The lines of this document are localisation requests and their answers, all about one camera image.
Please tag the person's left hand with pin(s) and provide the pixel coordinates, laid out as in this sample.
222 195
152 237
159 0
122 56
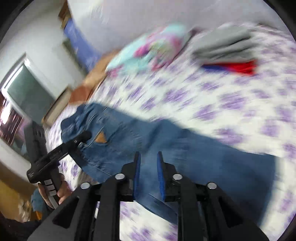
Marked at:
63 193

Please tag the folded red blue garment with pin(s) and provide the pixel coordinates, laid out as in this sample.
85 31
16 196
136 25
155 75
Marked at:
247 68

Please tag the folded floral teal blanket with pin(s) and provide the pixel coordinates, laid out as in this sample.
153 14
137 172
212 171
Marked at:
151 51

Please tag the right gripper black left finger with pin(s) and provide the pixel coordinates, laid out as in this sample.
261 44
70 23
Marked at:
92 212

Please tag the framed window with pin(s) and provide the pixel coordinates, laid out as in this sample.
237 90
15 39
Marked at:
26 87

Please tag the purple floral bed sheet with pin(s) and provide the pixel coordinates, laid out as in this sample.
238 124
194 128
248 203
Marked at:
252 113

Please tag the orange brown quilt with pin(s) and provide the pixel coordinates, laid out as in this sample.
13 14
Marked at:
92 80

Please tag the white lace headboard cover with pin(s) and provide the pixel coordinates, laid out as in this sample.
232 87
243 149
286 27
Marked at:
111 24

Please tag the folded grey sweatpants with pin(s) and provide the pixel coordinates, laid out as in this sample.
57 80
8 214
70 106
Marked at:
231 44

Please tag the blue patterned board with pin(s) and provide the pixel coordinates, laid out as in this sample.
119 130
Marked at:
86 55

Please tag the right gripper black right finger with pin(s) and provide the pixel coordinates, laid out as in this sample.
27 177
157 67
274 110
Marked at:
205 212

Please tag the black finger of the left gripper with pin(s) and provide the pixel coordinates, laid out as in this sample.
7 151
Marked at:
83 137

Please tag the blue denim jeans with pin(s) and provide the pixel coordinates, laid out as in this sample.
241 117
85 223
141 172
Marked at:
245 177

